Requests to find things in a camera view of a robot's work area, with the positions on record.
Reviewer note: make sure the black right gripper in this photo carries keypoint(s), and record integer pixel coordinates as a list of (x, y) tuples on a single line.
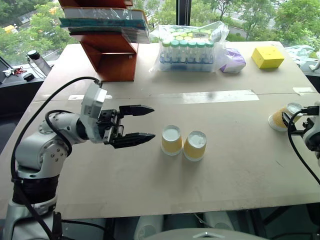
[(308, 124)]

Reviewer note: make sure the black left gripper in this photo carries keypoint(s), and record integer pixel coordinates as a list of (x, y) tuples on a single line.
[(111, 126)]

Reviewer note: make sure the yellow paper cup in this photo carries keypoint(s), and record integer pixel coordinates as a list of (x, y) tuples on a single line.
[(277, 120), (195, 147), (172, 141)]

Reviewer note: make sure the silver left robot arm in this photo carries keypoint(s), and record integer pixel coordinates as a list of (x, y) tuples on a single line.
[(37, 150)]

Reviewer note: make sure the crumpled white paper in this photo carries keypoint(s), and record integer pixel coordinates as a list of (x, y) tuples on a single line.
[(7, 72)]

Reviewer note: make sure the orange wooden shelf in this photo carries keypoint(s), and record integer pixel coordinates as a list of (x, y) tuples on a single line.
[(117, 62)]

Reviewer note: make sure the small white object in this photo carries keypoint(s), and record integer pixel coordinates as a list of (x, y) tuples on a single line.
[(315, 65)]

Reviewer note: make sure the yellow box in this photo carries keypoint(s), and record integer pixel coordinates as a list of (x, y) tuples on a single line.
[(268, 58)]

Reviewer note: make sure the crumpled clear plastic bag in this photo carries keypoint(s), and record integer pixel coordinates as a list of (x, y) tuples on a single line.
[(300, 52)]

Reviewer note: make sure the blue tube rack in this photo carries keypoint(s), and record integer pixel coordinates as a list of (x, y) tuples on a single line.
[(186, 65)]

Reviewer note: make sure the teal capped sample tube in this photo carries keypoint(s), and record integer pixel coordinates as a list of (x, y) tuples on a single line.
[(209, 50), (200, 50), (192, 50), (166, 48), (183, 48), (175, 48)]

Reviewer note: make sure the purple white packet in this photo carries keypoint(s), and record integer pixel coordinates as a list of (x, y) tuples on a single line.
[(233, 61)]

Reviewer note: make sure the plastic wrapped dark book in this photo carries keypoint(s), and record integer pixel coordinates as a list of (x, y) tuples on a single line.
[(130, 35)]

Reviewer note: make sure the green capped tube pack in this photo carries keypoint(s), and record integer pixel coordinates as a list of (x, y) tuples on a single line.
[(180, 33)]

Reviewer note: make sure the grey rounded shape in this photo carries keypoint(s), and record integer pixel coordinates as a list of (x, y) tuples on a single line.
[(148, 227), (218, 221)]

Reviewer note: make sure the teal book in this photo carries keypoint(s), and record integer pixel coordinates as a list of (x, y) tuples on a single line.
[(100, 23)]

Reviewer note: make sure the pack of green-capped bottles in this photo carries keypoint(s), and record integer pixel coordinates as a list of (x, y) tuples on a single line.
[(220, 42)]

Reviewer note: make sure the black capped water bottle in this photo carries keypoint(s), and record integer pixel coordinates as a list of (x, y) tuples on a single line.
[(41, 62)]

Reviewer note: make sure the black round puck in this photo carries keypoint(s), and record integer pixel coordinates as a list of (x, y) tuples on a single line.
[(28, 76)]

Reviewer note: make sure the plastic wrapped white book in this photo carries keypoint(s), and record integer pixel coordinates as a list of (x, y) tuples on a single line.
[(100, 13)]

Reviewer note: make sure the black side table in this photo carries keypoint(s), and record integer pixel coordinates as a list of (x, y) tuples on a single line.
[(17, 97)]

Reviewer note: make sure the small red object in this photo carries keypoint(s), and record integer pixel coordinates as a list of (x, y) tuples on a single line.
[(19, 71)]

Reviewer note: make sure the silver robot torso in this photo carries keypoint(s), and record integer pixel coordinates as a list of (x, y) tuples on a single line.
[(205, 235)]

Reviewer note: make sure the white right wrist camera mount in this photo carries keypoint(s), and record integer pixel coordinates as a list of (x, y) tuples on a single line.
[(311, 140)]

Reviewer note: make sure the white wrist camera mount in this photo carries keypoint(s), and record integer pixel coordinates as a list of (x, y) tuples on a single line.
[(311, 140), (93, 100)]

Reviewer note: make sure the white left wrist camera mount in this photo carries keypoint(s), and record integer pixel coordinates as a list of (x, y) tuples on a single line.
[(93, 100)]

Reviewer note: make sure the black window frame post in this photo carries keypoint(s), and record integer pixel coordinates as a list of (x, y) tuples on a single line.
[(183, 11)]

